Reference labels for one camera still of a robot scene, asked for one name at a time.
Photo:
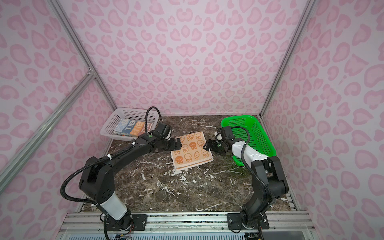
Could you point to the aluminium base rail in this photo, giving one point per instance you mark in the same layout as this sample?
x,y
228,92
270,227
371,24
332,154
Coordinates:
x,y
295,225

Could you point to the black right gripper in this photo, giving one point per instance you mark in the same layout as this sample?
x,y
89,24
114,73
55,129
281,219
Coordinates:
x,y
209,142

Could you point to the brown pattern towel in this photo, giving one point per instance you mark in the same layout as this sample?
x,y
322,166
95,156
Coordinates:
x,y
191,153

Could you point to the green plastic basket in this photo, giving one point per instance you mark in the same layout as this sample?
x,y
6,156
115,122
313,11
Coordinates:
x,y
259,139

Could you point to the aluminium diagonal frame bar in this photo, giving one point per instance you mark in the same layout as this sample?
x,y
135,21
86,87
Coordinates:
x,y
11,170

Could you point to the aluminium frame corner post right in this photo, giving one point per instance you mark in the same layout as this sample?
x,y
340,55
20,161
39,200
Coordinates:
x,y
308,11

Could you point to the aluminium frame corner post left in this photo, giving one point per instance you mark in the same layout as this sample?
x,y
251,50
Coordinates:
x,y
63,18

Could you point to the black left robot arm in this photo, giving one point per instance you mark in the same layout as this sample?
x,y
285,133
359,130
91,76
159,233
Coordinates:
x,y
99,180

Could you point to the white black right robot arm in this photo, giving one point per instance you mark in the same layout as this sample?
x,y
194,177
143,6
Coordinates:
x,y
268,178

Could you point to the aluminium frame corner post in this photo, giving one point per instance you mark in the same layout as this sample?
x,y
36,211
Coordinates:
x,y
63,18
308,11

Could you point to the multicolour rabbit text towel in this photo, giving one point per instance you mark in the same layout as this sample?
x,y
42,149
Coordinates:
x,y
129,128

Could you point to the white plastic basket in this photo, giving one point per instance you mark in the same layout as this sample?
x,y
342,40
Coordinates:
x,y
150,120

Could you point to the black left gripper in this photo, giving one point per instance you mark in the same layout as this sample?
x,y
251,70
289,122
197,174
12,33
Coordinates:
x,y
173,146

